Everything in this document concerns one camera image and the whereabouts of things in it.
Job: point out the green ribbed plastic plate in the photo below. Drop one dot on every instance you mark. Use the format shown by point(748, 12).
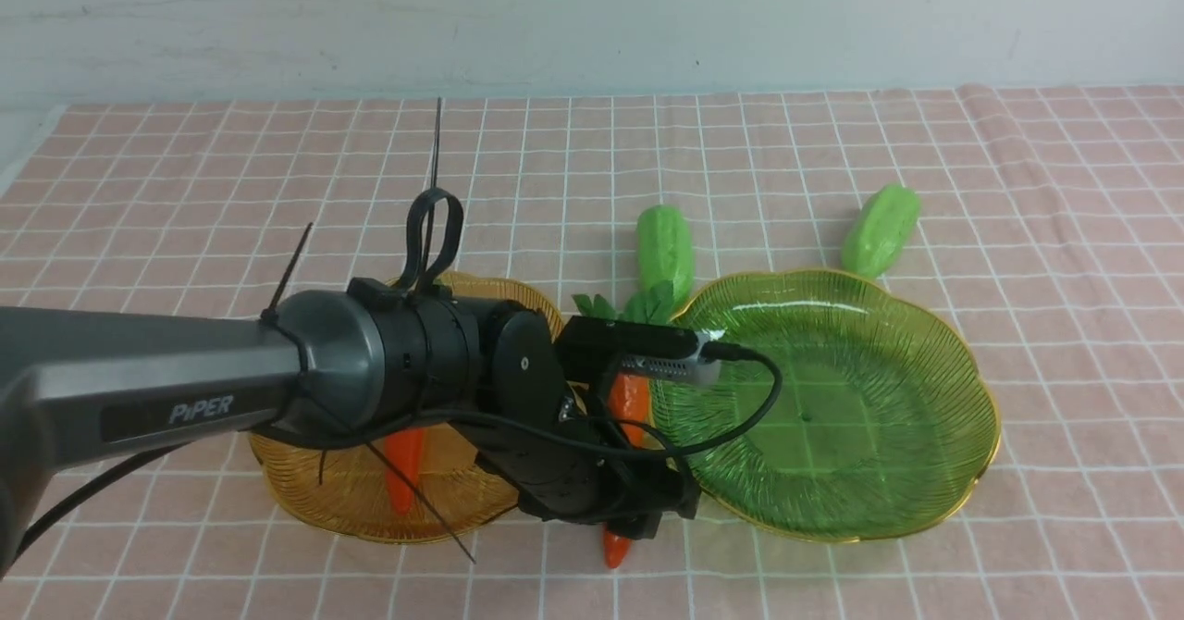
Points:
point(883, 425)

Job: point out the black cable tie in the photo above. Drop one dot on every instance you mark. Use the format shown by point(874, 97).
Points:
point(422, 269)

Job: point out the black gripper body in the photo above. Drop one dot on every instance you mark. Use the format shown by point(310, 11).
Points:
point(588, 469)

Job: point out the amber ribbed plastic plate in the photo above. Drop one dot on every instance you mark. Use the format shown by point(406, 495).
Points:
point(352, 493)

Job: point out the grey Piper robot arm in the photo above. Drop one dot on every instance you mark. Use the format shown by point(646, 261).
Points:
point(334, 370)

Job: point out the toy carrot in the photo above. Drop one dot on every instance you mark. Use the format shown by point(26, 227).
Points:
point(629, 397)
point(404, 451)

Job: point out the green toy gourd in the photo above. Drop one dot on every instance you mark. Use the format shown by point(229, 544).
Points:
point(665, 251)
point(881, 232)

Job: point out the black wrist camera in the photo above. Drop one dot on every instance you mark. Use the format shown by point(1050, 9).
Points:
point(591, 349)

